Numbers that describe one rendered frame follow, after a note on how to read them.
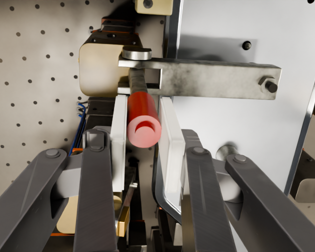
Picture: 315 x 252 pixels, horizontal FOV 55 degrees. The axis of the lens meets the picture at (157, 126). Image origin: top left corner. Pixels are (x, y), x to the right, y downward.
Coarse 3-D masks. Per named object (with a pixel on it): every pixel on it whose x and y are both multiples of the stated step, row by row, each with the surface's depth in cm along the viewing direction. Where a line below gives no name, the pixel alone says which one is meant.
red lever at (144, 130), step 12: (132, 72) 30; (132, 84) 26; (144, 84) 26; (132, 96) 22; (144, 96) 22; (132, 108) 20; (144, 108) 19; (132, 120) 18; (144, 120) 18; (156, 120) 18; (132, 132) 19; (144, 132) 18; (156, 132) 19; (144, 144) 19
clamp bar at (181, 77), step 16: (128, 64) 30; (144, 64) 30; (160, 64) 31; (176, 64) 31; (192, 64) 31; (208, 64) 31; (224, 64) 32; (240, 64) 32; (256, 64) 33; (272, 64) 34; (160, 80) 31; (176, 80) 32; (192, 80) 32; (208, 80) 32; (224, 80) 32; (240, 80) 32; (256, 80) 32; (272, 80) 32; (192, 96) 32; (208, 96) 33; (224, 96) 33; (240, 96) 33; (256, 96) 33; (272, 96) 33
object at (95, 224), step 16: (96, 128) 14; (96, 144) 14; (96, 160) 13; (80, 176) 12; (96, 176) 12; (80, 192) 11; (96, 192) 11; (112, 192) 11; (80, 208) 10; (96, 208) 10; (112, 208) 10; (80, 224) 9; (96, 224) 9; (112, 224) 9; (80, 240) 9; (96, 240) 9; (112, 240) 9
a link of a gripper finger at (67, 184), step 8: (104, 128) 17; (72, 160) 14; (80, 160) 14; (64, 168) 13; (72, 168) 13; (80, 168) 13; (64, 176) 13; (72, 176) 13; (56, 184) 13; (64, 184) 13; (72, 184) 13; (56, 192) 13; (64, 192) 13; (72, 192) 13
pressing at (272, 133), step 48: (192, 0) 35; (240, 0) 36; (288, 0) 37; (192, 48) 38; (240, 48) 38; (288, 48) 39; (288, 96) 42; (240, 144) 44; (288, 144) 45; (288, 192) 49; (240, 240) 51
